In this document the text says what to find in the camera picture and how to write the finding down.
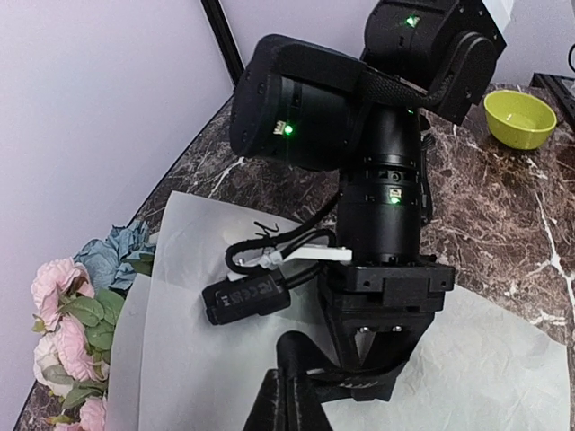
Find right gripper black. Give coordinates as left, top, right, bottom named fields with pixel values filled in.
left=318, top=259, right=454, bottom=401

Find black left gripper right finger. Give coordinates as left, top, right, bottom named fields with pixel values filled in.
left=291, top=375, right=332, bottom=431

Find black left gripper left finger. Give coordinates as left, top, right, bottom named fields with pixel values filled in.
left=243, top=369, right=288, bottom=431

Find black ribbon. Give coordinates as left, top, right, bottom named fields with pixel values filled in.
left=276, top=330, right=378, bottom=403

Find translucent white wrapping paper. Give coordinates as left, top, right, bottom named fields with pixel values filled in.
left=105, top=192, right=571, bottom=430

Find blue fake rose bunch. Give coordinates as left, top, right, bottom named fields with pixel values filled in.
left=74, top=220, right=156, bottom=297

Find white fake rose stem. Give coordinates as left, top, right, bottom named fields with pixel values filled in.
left=33, top=333, right=74, bottom=398

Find pink peony fake stem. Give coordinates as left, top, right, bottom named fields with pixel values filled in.
left=31, top=258, right=125, bottom=430

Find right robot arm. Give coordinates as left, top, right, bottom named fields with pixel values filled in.
left=230, top=1, right=506, bottom=402

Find yellow-green bowl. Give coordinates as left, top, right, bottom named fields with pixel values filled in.
left=483, top=90, right=557, bottom=151

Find right black frame post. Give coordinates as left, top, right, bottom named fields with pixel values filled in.
left=200, top=0, right=244, bottom=86

